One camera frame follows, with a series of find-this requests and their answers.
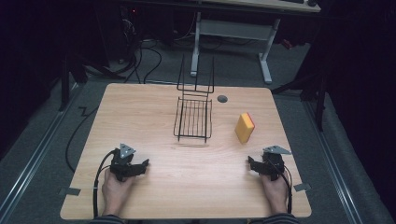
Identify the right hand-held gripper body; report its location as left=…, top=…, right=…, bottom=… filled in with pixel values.
left=261, top=145, right=292, bottom=182

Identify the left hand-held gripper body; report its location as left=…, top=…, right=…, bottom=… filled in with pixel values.
left=109, top=143, right=140, bottom=182

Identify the yellow orange sponge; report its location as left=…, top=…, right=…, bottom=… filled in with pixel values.
left=233, top=111, right=256, bottom=145

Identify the black wire rack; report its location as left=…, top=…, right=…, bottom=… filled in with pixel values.
left=173, top=53, right=216, bottom=145

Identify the person's right hand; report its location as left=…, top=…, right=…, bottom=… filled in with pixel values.
left=259, top=171, right=290, bottom=216

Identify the person's left hand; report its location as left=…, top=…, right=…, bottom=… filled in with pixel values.
left=101, top=169, right=135, bottom=217

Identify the grey tape piece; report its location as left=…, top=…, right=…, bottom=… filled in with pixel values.
left=292, top=182, right=312, bottom=192
left=57, top=186, right=82, bottom=197

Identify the black metal stand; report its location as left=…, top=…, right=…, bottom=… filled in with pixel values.
left=270, top=69, right=329, bottom=133
left=57, top=52, right=127, bottom=113

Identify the dark computer tower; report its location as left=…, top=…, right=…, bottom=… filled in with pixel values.
left=119, top=5, right=142, bottom=63

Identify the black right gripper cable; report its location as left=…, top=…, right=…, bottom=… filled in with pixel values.
left=270, top=159, right=294, bottom=215

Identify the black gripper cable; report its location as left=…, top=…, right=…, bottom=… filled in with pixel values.
left=92, top=149, right=117, bottom=219
left=270, top=159, right=294, bottom=215

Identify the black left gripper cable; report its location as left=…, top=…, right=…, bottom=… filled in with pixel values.
left=92, top=149, right=117, bottom=219

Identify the metal floor rail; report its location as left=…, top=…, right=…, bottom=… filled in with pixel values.
left=303, top=101, right=364, bottom=224
left=0, top=83, right=82, bottom=222

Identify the black floor cable bundle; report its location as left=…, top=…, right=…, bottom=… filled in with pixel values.
left=118, top=36, right=163, bottom=85

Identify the white frame desk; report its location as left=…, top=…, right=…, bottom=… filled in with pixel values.
left=189, top=0, right=322, bottom=86

